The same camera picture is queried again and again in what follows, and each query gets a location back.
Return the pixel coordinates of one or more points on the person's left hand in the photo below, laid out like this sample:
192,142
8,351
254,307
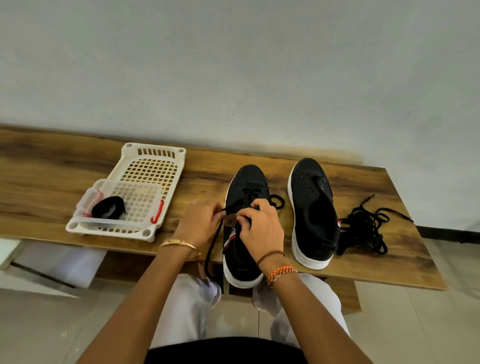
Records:
196,221

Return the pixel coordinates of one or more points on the person's right hand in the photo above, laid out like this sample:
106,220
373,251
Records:
261,229

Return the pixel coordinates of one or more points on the black band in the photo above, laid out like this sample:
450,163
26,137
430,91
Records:
277,201
109,208

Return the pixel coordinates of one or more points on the black sneaker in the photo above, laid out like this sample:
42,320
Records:
240,262
315,217

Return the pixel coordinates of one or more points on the black shoelace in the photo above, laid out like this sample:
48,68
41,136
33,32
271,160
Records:
371,225
360,234

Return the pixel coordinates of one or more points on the person's left forearm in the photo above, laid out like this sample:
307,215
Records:
127,307

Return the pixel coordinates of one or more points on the person's right forearm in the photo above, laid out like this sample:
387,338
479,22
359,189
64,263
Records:
315,319

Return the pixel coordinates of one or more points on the person's black shirt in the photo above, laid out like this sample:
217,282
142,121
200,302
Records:
225,350

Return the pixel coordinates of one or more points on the white plastic lattice basket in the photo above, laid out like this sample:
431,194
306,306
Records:
154,165

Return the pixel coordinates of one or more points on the white box under table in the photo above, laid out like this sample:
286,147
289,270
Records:
49,266

